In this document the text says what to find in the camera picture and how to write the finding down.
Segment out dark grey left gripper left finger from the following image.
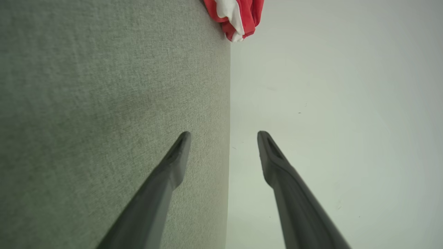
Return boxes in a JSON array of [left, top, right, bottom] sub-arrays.
[[96, 131, 192, 249]]

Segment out red white basketball shorts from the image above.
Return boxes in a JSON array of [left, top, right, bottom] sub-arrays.
[[203, 0, 265, 43]]

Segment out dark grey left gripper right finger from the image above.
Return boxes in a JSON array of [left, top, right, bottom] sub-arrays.
[[257, 130, 352, 249]]

